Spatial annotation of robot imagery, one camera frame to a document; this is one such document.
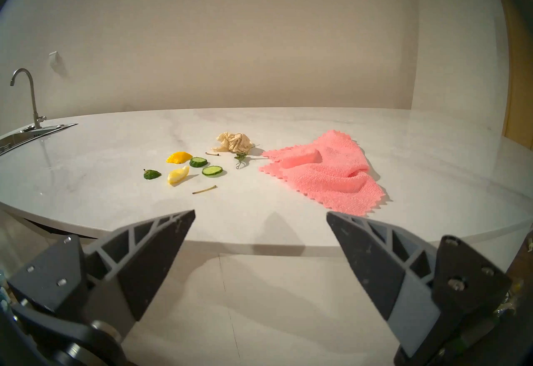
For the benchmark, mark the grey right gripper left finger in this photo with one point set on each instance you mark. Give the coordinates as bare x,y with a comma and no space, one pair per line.
137,261

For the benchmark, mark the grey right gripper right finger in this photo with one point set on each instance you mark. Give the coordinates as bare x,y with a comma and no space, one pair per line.
374,261

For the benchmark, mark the pink waffle cleaning cloth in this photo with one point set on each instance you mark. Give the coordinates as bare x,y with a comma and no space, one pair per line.
329,173

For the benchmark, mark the dark green cucumber end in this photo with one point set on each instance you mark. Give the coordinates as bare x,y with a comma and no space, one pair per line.
152,175

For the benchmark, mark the yellow lemon wedge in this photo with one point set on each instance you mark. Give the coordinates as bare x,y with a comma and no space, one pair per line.
178,175

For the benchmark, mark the long brown twig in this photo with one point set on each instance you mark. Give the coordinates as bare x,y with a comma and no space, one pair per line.
205,190

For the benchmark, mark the white counter cabinet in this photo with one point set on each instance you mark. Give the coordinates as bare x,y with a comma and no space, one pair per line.
270,298

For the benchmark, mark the green cucumber slice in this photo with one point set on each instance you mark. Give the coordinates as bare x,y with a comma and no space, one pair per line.
198,162
212,170

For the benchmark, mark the green stem sprig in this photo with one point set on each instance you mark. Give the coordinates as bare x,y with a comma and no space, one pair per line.
240,156

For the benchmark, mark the crumpled beige paper tissue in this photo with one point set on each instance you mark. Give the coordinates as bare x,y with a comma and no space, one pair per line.
233,142

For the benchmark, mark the stainless steel sink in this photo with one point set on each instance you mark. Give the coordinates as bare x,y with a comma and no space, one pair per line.
25,134

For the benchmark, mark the steel gooseneck faucet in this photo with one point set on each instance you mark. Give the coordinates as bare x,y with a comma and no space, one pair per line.
32,96

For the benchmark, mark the wooden door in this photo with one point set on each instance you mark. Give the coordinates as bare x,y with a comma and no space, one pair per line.
520,99

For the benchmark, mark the white wall socket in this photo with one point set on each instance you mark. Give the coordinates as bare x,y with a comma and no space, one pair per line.
53,58

